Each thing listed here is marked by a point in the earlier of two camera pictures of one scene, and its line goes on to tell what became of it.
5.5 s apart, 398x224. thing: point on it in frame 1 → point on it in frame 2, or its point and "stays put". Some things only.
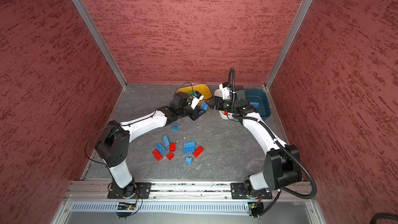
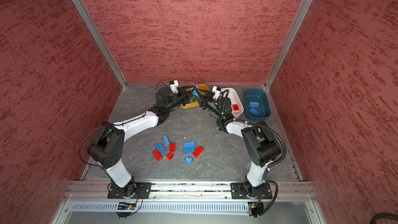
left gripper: [196, 113] → [185, 94]
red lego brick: [172, 147] stays put
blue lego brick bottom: [160, 148] stays put
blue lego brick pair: [188, 151] stays put
